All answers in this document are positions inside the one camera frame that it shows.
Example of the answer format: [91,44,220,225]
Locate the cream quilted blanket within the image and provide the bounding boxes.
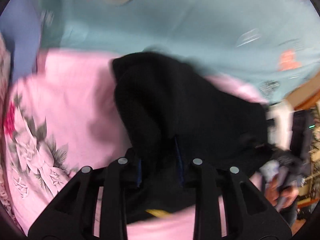
[266,100,294,150]

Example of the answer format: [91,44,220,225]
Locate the black pants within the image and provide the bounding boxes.
[112,53,272,223]

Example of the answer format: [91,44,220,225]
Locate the blue striped pillow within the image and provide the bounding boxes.
[1,0,41,83]

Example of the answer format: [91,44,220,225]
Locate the person's right hand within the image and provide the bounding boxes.
[265,176,299,208]

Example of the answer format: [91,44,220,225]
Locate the red floral quilt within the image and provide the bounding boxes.
[0,35,11,207]

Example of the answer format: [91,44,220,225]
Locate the teal heart print blanket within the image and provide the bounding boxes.
[36,0,319,102]

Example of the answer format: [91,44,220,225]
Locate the wooden display cabinet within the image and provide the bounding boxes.
[281,74,319,225]

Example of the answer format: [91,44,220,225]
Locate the pink floral bed sheet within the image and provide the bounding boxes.
[4,51,262,233]

